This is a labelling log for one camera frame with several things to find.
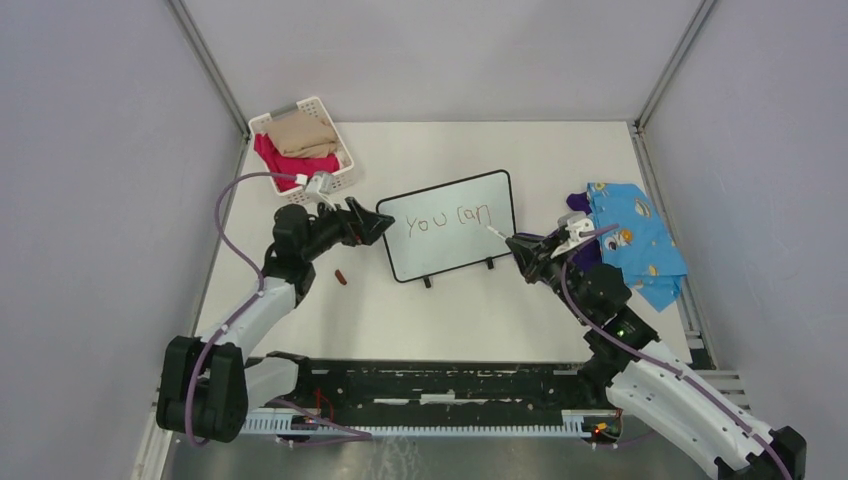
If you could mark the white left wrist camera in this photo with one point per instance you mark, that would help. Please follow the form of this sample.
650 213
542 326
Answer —
316 188

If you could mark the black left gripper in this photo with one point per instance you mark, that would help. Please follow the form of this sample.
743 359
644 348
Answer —
356 224

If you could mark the beige folded cloth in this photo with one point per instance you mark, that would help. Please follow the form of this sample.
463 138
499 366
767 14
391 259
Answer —
300 135

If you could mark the purple cloth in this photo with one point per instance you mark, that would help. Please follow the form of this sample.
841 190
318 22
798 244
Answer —
590 255

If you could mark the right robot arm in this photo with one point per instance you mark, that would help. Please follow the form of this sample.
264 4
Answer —
638 373

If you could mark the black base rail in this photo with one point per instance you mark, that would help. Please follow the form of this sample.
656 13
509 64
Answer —
383 393

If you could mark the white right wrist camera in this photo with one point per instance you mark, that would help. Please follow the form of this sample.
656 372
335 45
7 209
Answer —
574 229

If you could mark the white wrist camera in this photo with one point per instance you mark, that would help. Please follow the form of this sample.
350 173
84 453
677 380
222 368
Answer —
574 229
316 188

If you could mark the blue patterned cloth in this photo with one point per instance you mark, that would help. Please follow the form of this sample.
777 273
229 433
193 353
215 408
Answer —
639 243

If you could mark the black framed whiteboard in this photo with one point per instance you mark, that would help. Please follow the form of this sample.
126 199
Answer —
443 227

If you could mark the white plastic basket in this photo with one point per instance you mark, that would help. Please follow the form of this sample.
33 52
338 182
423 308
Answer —
284 185

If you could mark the white whiteboard marker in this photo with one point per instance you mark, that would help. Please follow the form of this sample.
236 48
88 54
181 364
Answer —
501 235

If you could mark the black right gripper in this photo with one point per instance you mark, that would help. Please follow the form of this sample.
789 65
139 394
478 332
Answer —
526 253

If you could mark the magenta cloth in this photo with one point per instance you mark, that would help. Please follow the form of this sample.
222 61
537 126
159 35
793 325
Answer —
278 163

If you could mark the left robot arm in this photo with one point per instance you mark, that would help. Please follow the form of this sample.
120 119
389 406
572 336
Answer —
209 384

